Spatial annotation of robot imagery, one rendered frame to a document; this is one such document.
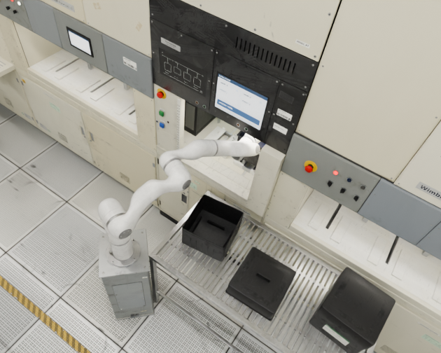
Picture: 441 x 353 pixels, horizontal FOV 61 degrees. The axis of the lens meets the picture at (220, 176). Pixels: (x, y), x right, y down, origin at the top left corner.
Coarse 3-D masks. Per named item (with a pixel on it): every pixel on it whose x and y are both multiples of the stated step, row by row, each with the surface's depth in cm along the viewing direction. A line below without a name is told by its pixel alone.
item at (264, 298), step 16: (256, 256) 215; (240, 272) 208; (256, 272) 209; (272, 272) 210; (288, 272) 211; (240, 288) 202; (256, 288) 203; (272, 288) 204; (256, 304) 199; (272, 304) 199
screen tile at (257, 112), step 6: (246, 96) 182; (252, 96) 180; (252, 102) 183; (264, 102) 178; (240, 108) 190; (246, 108) 187; (252, 108) 185; (258, 108) 183; (252, 114) 188; (258, 114) 185
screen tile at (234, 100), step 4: (220, 80) 185; (220, 84) 187; (224, 84) 186; (228, 84) 184; (224, 88) 187; (228, 88) 186; (232, 88) 184; (220, 92) 191; (232, 92) 186; (236, 92) 185; (220, 96) 192; (224, 96) 191; (228, 96) 189; (236, 96) 186; (228, 100) 191; (232, 100) 189; (236, 100) 188; (236, 104) 190
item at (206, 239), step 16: (208, 208) 239; (224, 208) 230; (192, 224) 235; (208, 224) 236; (224, 224) 237; (240, 224) 231; (192, 240) 218; (208, 240) 210; (224, 240) 230; (224, 256) 222
